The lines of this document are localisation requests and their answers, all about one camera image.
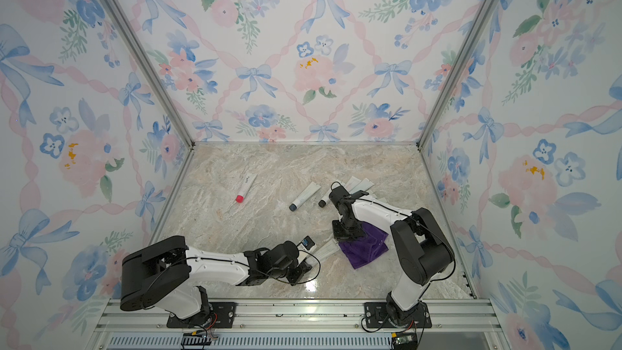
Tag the aluminium corner post right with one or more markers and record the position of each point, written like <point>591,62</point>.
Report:
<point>483,15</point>

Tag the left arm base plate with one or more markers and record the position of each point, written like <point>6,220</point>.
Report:
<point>215,315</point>

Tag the aluminium corner post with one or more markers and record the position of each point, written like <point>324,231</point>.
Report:
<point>483,15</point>
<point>139,54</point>

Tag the white tube dark cap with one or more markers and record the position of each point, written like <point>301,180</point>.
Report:
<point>326,250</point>

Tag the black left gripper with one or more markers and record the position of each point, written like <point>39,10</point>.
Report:
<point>302,269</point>

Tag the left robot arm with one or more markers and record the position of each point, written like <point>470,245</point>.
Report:
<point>171,275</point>

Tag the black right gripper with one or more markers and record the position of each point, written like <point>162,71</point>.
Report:
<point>340,236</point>

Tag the white tube pink cap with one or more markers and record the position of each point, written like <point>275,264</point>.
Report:
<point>352,183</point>
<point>246,184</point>

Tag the purple cloth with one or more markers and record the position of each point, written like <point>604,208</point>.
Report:
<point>362,252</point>

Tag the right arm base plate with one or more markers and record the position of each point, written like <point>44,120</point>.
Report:
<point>380,315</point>

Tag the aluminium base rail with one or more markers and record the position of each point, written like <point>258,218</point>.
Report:
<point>306,324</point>

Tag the aluminium corner post left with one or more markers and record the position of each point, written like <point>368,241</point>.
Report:
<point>139,54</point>

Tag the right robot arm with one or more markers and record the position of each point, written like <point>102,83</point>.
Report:
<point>424,253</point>

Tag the white toothpaste tube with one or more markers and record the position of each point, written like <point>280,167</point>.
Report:
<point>364,185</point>

